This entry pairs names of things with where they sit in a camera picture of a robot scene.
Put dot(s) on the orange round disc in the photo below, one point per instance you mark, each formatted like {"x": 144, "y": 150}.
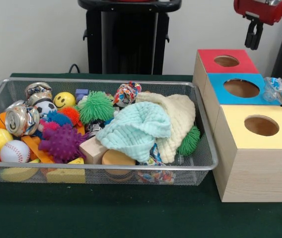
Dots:
{"x": 116, "y": 158}

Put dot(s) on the green spiky ball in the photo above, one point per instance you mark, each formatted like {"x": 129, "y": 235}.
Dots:
{"x": 190, "y": 141}
{"x": 95, "y": 105}

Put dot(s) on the wooden three-hole sorting box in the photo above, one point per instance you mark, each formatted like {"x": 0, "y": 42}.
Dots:
{"x": 250, "y": 168}

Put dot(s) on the mint green cloth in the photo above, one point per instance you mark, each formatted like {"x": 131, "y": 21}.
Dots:
{"x": 136, "y": 129}

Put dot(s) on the clear mesh bin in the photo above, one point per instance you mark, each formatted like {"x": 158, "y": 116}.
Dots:
{"x": 81, "y": 173}

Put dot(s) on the clear wrapper with blue print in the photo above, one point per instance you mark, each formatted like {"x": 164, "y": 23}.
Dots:
{"x": 279, "y": 90}

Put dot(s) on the wooden cube block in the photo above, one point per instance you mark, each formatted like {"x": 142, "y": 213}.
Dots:
{"x": 91, "y": 149}

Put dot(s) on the yellow smiley face ball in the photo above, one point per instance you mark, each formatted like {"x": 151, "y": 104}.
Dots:
{"x": 64, "y": 100}

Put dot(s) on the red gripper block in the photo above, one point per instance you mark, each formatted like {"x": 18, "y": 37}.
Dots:
{"x": 260, "y": 10}

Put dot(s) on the crushed silver can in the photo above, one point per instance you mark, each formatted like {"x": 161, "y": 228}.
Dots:
{"x": 21, "y": 119}

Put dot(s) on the white baseball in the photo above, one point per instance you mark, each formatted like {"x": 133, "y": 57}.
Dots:
{"x": 15, "y": 151}

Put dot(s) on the purple spiky ball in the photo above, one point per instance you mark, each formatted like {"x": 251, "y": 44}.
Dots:
{"x": 62, "y": 142}

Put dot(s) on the dark green table cloth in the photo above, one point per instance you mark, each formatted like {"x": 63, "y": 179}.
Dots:
{"x": 131, "y": 213}

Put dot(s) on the cream knitted cloth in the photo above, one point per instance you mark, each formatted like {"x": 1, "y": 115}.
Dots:
{"x": 180, "y": 119}

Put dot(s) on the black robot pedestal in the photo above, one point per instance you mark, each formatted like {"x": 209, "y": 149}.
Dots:
{"x": 131, "y": 44}

